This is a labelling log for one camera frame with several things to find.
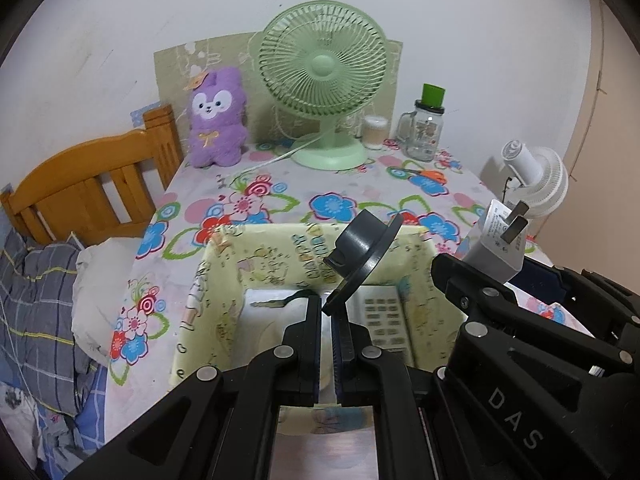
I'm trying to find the wooden bed headboard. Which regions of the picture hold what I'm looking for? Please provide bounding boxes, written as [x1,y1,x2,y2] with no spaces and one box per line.
[0,105,183,246]

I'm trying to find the orange-handled scissors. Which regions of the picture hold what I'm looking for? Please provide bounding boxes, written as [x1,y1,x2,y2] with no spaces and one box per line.
[395,167,447,184]

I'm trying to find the white clip fan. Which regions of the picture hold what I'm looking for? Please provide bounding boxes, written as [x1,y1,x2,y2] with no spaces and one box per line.
[480,141,570,221]

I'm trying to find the white pillow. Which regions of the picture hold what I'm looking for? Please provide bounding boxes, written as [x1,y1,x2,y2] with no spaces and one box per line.
[72,237,143,366]

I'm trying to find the white remote control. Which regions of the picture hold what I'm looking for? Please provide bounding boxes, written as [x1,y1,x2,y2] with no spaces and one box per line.
[360,285,416,366]

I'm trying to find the clear cotton swab container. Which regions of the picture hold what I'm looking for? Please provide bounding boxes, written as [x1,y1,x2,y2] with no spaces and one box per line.
[363,115,390,150]

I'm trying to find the black round suction cup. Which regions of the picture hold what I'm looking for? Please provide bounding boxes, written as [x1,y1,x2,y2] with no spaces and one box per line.
[324,209,403,317]

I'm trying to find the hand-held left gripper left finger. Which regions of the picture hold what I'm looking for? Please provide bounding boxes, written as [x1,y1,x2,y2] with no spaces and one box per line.
[65,296,321,480]

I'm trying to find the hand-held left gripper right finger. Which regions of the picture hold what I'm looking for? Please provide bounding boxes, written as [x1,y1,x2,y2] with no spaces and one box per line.
[333,305,493,480]

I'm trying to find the white flat box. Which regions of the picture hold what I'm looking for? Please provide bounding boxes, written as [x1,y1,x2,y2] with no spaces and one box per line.
[239,287,323,356]

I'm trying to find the yellow fabric storage box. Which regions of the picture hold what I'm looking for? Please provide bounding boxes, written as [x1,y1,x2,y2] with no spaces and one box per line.
[170,222,468,433]

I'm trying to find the white fan cable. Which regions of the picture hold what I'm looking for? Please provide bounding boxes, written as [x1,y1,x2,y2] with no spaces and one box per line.
[220,127,333,179]

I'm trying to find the floral tablecloth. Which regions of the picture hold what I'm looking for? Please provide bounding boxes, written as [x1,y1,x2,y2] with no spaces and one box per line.
[104,137,598,461]

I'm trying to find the glass mug jar green lid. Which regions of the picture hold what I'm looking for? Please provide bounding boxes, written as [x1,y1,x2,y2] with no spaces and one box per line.
[397,83,447,162]

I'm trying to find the purple plush toy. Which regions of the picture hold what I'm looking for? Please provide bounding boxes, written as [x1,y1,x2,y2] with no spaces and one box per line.
[187,66,249,169]

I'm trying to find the white printed cloth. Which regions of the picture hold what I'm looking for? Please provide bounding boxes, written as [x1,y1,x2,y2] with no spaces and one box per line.
[0,380,46,466]

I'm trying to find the green desk fan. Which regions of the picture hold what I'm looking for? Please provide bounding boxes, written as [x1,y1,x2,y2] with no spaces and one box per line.
[259,1,390,172]

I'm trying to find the plaid pillow and bedding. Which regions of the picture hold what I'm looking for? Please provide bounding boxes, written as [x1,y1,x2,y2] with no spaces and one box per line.
[0,232,101,416]

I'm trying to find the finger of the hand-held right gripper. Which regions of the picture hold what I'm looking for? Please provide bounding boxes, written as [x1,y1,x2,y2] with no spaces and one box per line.
[432,255,518,346]
[520,255,640,356]

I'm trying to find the blue patterned paper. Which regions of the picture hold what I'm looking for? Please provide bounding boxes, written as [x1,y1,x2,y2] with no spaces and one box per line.
[131,102,173,128]

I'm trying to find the beige wooden door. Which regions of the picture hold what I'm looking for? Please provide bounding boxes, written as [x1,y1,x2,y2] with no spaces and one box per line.
[565,0,640,286]

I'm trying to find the beige patterned wall sheet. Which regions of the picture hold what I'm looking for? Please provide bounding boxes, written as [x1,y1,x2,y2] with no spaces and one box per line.
[153,30,404,143]

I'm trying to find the white power adapter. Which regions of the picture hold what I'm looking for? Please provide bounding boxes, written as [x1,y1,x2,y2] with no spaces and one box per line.
[462,199,532,285]

